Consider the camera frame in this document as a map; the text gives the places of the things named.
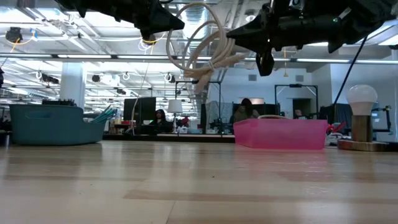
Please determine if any pink translucent plastic bin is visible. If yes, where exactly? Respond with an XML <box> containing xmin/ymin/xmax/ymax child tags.
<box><xmin>233</xmin><ymin>118</ymin><xmax>328</xmax><ymax>151</ymax></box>

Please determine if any light bulb lamp wooden base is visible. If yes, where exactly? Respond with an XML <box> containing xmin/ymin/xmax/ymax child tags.
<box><xmin>337</xmin><ymin>84</ymin><xmax>391</xmax><ymax>152</ymax></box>

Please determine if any beige ethernet cable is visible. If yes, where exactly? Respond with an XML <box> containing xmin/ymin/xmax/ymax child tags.
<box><xmin>165</xmin><ymin>2</ymin><xmax>247</xmax><ymax>94</ymax></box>

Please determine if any black background monitor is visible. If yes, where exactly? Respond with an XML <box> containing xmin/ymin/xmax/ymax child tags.
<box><xmin>123</xmin><ymin>96</ymin><xmax>157</xmax><ymax>125</ymax></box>

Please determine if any teal plastic bin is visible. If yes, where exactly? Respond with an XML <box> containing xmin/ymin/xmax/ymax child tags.
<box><xmin>8</xmin><ymin>104</ymin><xmax>106</xmax><ymax>146</ymax></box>

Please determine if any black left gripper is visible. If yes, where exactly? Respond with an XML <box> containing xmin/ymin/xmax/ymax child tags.
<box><xmin>74</xmin><ymin>0</ymin><xmax>185</xmax><ymax>42</ymax></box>

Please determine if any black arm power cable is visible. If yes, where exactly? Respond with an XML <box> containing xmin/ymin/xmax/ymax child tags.
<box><xmin>333</xmin><ymin>35</ymin><xmax>369</xmax><ymax>105</ymax></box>

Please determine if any white shade table lamp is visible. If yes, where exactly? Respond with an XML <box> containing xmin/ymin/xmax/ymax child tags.
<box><xmin>167</xmin><ymin>99</ymin><xmax>183</xmax><ymax>133</ymax></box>

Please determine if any black aluminium table frame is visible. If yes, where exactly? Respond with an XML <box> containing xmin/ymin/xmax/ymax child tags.
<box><xmin>102</xmin><ymin>133</ymin><xmax>236</xmax><ymax>144</ymax></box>

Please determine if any white bundled cable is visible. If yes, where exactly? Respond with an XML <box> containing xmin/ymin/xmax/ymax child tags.
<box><xmin>325</xmin><ymin>132</ymin><xmax>343</xmax><ymax>147</ymax></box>

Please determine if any black background rig frame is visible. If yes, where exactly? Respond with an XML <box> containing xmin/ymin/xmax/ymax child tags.
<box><xmin>274</xmin><ymin>83</ymin><xmax>320</xmax><ymax>119</ymax></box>
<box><xmin>175</xmin><ymin>80</ymin><xmax>222</xmax><ymax>134</ymax></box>

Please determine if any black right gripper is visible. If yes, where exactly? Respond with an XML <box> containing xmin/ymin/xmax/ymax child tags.
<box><xmin>226</xmin><ymin>0</ymin><xmax>340</xmax><ymax>77</ymax></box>

